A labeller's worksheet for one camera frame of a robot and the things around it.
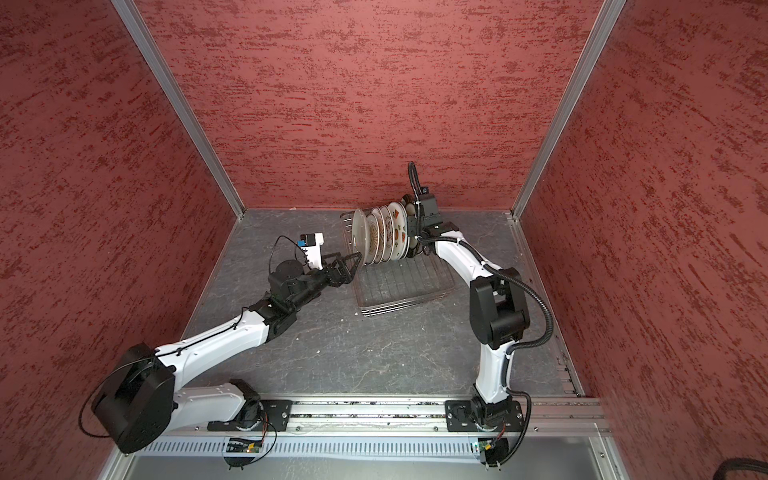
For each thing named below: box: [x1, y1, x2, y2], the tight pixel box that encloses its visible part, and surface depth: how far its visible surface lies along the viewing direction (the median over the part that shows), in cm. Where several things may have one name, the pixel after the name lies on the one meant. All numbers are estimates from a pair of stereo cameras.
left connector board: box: [226, 438, 263, 453], surface depth 73 cm
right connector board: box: [478, 438, 509, 467], surface depth 73 cm
